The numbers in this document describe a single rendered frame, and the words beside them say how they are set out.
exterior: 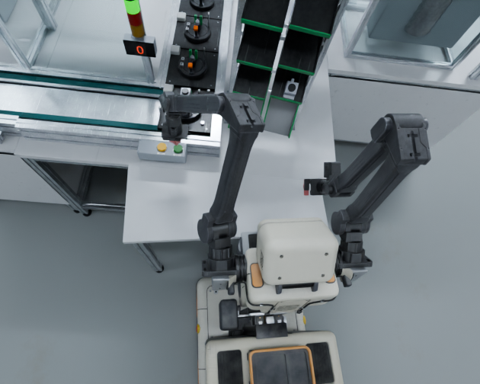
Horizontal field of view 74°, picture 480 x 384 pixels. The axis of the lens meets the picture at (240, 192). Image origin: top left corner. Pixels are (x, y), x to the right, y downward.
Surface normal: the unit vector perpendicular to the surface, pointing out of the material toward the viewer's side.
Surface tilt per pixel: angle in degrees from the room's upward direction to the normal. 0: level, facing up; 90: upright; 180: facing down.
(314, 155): 0
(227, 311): 0
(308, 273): 48
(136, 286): 0
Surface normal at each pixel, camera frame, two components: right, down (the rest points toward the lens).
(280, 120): -0.08, 0.34
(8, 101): 0.11, -0.40
